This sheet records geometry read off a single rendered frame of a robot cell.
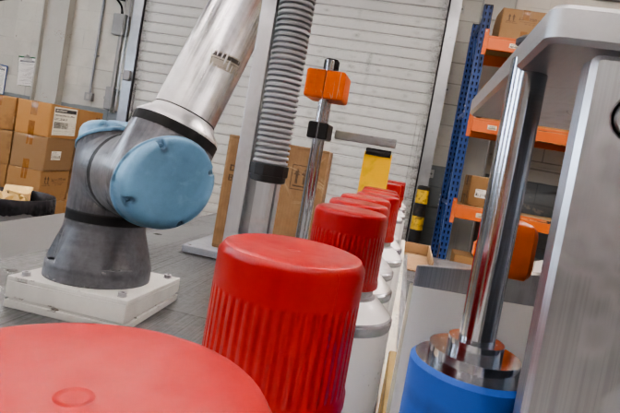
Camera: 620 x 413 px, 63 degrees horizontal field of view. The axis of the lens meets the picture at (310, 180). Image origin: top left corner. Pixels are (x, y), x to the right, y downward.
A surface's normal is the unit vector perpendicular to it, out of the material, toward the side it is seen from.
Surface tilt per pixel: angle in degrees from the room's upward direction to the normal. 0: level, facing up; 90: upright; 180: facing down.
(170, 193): 95
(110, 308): 90
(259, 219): 90
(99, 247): 70
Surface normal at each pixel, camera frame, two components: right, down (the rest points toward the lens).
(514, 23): -0.14, 0.04
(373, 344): 0.60, 0.14
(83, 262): 0.10, -0.29
